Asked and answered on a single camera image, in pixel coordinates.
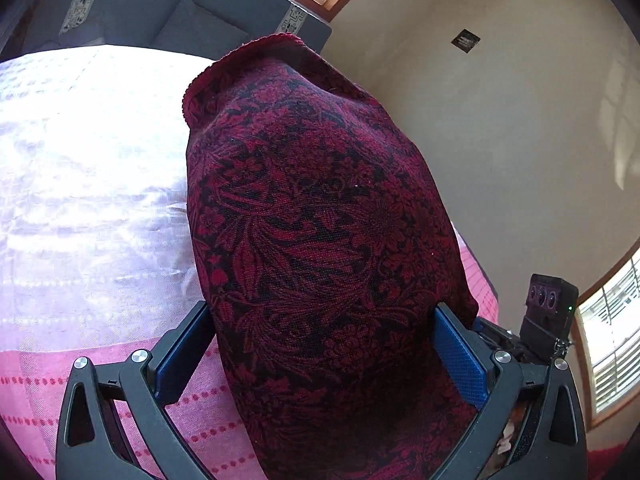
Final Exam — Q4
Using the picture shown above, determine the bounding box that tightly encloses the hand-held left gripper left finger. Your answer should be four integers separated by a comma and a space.
55, 300, 217, 480

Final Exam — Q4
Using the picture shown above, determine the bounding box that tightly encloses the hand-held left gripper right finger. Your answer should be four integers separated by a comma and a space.
417, 302, 589, 480

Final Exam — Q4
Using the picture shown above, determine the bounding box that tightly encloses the dark red patterned garment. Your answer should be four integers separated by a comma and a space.
180, 33, 482, 480

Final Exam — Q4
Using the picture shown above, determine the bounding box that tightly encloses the person's right forearm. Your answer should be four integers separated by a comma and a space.
586, 440, 640, 480

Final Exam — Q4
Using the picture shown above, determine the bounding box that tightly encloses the small wooden framed window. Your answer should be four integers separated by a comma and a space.
570, 244, 640, 429

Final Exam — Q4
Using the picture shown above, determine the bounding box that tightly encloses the pink and white blanket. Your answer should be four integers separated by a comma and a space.
0, 44, 502, 480

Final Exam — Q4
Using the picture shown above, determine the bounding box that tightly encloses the large grey cushion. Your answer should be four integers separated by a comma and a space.
151, 0, 252, 57

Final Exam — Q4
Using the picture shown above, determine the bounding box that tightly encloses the grey sofa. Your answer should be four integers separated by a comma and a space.
27, 0, 334, 63

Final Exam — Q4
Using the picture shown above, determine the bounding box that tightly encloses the dark wall plate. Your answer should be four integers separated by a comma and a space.
449, 28, 482, 54

